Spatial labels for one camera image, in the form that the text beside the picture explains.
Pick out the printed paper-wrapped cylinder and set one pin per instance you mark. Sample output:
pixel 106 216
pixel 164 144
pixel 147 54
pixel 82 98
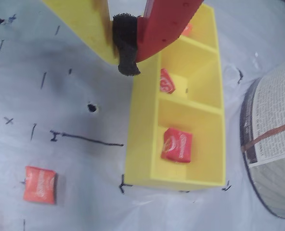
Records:
pixel 272 96

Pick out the orange candy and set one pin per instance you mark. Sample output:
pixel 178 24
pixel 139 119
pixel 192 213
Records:
pixel 39 185
pixel 187 30

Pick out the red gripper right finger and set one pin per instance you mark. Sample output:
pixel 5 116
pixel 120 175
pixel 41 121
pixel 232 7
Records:
pixel 164 29

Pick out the white plastic table cover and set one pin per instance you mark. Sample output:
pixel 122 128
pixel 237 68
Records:
pixel 72 156

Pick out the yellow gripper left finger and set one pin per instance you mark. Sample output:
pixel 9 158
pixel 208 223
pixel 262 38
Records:
pixel 84 21

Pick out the red candy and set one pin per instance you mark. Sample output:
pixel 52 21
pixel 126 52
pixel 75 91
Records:
pixel 177 145
pixel 167 81

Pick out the brown rubber band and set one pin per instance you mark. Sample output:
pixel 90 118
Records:
pixel 272 131

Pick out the yellow three-compartment box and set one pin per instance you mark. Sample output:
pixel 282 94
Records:
pixel 142 120

